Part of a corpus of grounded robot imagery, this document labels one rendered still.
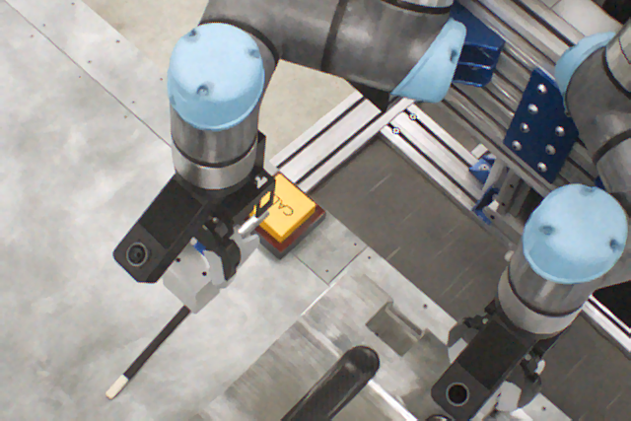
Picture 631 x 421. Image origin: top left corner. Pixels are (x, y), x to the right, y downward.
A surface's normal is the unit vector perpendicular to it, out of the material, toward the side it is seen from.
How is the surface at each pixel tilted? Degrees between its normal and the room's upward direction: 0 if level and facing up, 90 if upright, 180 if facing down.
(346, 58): 68
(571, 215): 0
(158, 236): 32
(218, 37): 0
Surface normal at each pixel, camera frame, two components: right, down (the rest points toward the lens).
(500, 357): -0.27, -0.13
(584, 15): 0.09, -0.48
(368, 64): -0.24, 0.58
